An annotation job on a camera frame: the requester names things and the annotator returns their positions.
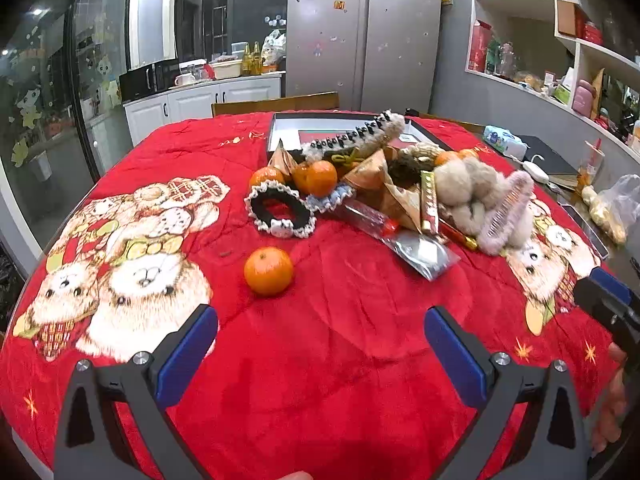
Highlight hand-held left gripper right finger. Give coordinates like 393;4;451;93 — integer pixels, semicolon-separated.
424;306;591;480

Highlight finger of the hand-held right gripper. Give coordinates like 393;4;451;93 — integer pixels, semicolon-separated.
590;266;640;311
574;277;640;356

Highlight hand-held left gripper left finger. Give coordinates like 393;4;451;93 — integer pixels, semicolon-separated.
54;304;219;480

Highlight clear packet silver disc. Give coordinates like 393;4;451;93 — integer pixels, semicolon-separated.
382;232;461;282

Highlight pink fuzzy hair claw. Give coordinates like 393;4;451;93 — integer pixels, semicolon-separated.
475;170;537;257

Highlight beige fluffy pompom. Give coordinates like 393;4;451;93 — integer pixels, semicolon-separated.
432;156;511;226

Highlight black scrunchie white lace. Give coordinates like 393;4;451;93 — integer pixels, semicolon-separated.
244;180;317;239

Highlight shallow black-rimmed box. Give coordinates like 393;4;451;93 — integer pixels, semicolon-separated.
266;112;453;158

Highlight person's right hand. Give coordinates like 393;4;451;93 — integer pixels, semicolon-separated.
591;344;629;457

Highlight black phone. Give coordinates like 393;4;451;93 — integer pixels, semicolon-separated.
557;202;611;261

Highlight clear plastic food bag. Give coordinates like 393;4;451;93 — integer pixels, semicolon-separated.
582;174;640;246

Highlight drink cup with straw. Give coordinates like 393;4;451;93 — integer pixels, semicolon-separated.
575;139;606;196

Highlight red and gold stick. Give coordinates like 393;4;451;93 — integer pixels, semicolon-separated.
437;220;480;252

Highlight red printed bear blanket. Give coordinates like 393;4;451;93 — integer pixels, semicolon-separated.
0;110;628;480

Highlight black notebook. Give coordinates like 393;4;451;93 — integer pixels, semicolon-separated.
515;134;576;177

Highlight gold foil bar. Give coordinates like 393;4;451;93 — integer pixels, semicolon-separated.
419;170;441;236

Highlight gold pyramid paper packet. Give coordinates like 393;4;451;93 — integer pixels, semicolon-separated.
345;149;391;196
267;140;300;177
382;182;426;233

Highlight clear packet red contents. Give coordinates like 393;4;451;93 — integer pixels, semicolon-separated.
332;197;401;246

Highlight blue white tissue pack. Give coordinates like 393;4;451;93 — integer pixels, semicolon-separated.
482;125;528;161

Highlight pink container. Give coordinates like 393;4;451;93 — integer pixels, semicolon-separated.
572;85;596;117

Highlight dark brown scrunchie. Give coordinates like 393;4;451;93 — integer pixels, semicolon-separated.
387;152;426;186

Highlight cream knitted scrunchie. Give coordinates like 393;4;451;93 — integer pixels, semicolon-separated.
400;141;446;161

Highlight wooden chair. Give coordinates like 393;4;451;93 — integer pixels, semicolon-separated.
211;91;341;118
405;108;486;135

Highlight white fuzzy hair claw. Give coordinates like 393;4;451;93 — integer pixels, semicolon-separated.
301;111;407;161

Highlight clear glass jar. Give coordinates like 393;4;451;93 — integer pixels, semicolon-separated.
497;42;516;78

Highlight white kitchen cabinet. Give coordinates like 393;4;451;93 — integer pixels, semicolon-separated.
122;74;283;147

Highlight brown box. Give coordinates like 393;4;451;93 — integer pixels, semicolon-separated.
556;0;577;37

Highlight tall red box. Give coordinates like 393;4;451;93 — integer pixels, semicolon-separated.
468;20;493;73

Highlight black microwave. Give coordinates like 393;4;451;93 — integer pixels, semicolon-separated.
118;58;181;103

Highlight glass sliding door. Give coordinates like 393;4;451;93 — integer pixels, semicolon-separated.
0;0;132;261

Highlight cream plastic basin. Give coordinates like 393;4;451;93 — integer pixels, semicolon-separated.
210;59;244;80

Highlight silver double-door refrigerator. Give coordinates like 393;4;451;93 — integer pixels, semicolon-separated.
286;0;443;113

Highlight white plastic bag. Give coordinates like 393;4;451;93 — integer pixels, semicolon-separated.
261;29;287;68

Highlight dark kitchen window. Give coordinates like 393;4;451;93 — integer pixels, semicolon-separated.
173;0;290;66

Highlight white corded device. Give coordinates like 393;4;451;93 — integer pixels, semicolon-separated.
520;155;551;183

